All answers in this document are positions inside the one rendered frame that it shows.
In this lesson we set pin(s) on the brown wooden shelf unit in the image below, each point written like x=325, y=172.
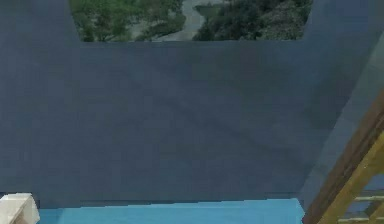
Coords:
x=353, y=180

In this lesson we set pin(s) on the window with green outdoor view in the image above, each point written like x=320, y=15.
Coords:
x=186, y=20

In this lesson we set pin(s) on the white box-shaped furniture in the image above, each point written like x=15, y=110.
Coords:
x=16, y=208

